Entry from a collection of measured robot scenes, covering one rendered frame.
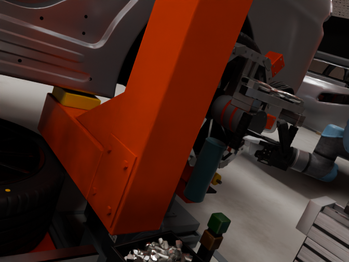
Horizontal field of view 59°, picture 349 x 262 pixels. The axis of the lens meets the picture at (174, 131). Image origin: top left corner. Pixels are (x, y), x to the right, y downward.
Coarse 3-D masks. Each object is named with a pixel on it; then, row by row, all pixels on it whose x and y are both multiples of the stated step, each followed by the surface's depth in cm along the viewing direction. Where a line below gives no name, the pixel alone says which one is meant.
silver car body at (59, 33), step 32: (0, 0) 90; (32, 0) 97; (64, 0) 100; (96, 0) 106; (128, 0) 113; (256, 0) 146; (288, 0) 160; (320, 0) 176; (0, 32) 91; (32, 32) 96; (64, 32) 104; (96, 32) 110; (128, 32) 115; (256, 32) 155; (288, 32) 171; (320, 32) 190; (0, 64) 94; (32, 64) 100; (64, 64) 106; (96, 64) 113; (288, 64) 183
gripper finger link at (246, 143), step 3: (246, 132) 115; (249, 132) 114; (252, 132) 114; (255, 132) 115; (246, 135) 116; (249, 135) 115; (252, 135) 114; (255, 135) 113; (258, 135) 112; (261, 135) 113; (246, 141) 116; (249, 141) 115; (246, 144) 116; (249, 144) 115
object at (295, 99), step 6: (258, 66) 132; (252, 72) 131; (252, 78) 132; (246, 84) 132; (276, 90) 123; (282, 90) 123; (282, 96) 123; (288, 96) 123; (294, 96) 125; (294, 102) 130; (300, 102) 129
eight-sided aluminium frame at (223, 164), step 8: (240, 48) 122; (248, 48) 125; (232, 56) 121; (240, 56) 130; (248, 56) 127; (256, 56) 129; (264, 56) 133; (264, 64) 134; (256, 72) 143; (264, 72) 138; (264, 80) 141; (272, 80) 143; (264, 104) 149; (272, 104) 150; (192, 152) 130; (224, 152) 151; (240, 152) 152; (192, 160) 132; (224, 160) 146; (232, 160) 150
